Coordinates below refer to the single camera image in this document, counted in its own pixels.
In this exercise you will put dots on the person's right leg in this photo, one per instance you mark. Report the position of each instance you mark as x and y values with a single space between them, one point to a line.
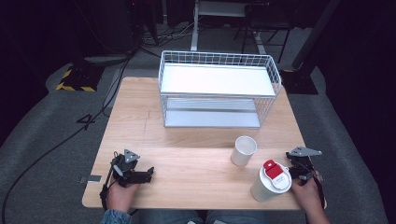
238 217

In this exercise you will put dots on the person's left hand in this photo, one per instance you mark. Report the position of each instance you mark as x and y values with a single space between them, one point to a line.
120 196

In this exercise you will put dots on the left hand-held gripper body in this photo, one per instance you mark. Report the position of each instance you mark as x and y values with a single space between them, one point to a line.
123 168

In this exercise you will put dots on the person's right hand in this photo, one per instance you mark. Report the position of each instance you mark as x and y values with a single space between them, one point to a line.
309 194

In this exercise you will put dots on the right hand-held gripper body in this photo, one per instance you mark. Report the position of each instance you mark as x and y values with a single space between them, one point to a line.
303 161

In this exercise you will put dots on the grey flat stand base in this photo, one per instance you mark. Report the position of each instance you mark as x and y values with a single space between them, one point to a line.
107 58

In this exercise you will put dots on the white paper cup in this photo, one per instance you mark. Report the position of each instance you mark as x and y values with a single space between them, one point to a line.
243 152

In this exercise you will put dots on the white cup with red-flap lid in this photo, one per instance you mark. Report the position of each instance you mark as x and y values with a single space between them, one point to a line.
267 186

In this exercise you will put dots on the grey tape strip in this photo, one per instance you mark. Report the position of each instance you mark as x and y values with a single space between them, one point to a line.
93 178

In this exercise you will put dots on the black stand base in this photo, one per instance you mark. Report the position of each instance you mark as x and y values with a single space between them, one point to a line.
299 82

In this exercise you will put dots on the white desk frame leg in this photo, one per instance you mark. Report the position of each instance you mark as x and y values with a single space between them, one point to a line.
195 28

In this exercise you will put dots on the black metal chair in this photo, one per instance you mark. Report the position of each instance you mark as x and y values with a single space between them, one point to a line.
264 21

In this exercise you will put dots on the yellow-black striped stand base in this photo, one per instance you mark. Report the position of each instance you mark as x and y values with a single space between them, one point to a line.
79 79

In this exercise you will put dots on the dark slanted stand pole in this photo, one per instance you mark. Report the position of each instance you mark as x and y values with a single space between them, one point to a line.
314 34

